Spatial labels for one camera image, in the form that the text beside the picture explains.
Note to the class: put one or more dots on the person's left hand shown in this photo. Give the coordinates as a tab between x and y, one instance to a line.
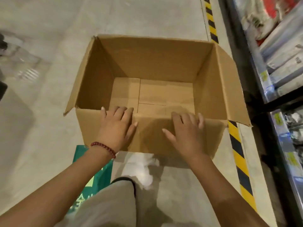
116	132

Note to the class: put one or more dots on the person's right hand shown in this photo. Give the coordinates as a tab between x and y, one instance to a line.
189	139

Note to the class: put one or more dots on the brown cardboard box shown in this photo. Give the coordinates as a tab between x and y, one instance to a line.
153	59

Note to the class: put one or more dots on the black metal store shelving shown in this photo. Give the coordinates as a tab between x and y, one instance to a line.
284	101

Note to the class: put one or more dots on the person's right forearm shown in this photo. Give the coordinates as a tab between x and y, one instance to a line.
225	198

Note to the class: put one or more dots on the person's left forearm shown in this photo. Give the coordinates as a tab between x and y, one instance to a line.
52	193

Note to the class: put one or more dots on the person's black left shoe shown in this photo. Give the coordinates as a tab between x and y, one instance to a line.
125	179

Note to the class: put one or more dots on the person's light grey trousers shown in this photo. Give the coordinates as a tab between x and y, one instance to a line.
113	205

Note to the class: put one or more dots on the pile of clear bagged goods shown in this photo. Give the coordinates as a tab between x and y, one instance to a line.
284	68

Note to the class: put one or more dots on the black wooden display stand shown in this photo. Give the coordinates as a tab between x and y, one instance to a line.
2	89

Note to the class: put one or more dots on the red white bagged item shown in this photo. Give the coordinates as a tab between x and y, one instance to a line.
269	7

